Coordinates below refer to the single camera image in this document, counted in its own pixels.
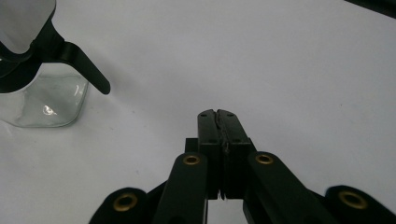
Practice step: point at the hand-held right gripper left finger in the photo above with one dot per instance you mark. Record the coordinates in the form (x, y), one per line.
(209, 133)

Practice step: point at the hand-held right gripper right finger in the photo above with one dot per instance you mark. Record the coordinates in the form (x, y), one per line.
(235, 133)

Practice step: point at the clear spray bottle black trigger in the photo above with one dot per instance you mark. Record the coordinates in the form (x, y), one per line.
(53, 93)

